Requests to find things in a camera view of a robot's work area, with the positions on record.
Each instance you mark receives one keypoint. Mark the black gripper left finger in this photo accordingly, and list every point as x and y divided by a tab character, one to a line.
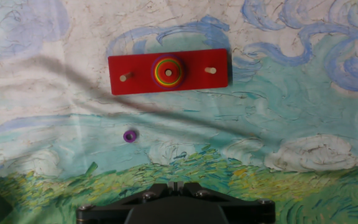
120	207

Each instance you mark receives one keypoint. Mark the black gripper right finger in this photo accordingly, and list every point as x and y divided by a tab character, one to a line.
238	207

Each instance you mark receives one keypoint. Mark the red Hanoi base board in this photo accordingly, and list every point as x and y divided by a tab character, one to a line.
138	62

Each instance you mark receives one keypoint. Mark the green painted landscape cloth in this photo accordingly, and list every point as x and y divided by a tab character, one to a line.
259	109

